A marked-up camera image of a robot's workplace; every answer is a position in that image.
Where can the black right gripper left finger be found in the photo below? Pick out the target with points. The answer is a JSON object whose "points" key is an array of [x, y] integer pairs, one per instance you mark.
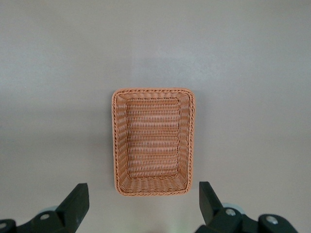
{"points": [[70, 208]]}

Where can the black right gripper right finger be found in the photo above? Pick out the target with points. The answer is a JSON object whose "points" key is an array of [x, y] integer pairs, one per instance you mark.
{"points": [[213, 213]]}

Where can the brown wicker basket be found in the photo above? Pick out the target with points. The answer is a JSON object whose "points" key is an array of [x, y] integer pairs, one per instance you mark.
{"points": [[153, 140]]}

